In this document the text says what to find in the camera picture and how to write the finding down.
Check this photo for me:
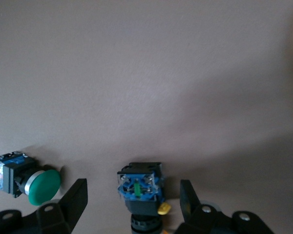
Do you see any green push button switch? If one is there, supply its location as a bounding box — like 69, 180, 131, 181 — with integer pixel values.
0, 151, 62, 207

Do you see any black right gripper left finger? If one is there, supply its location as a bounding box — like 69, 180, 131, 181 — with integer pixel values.
36, 178, 88, 234

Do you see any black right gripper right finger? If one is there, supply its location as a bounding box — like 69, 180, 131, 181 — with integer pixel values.
174, 179, 225, 234

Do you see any brown table mat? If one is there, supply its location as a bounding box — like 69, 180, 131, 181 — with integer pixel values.
0, 0, 293, 234

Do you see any yellow push button switch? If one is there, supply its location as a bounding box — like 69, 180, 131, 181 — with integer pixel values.
116, 162, 172, 234

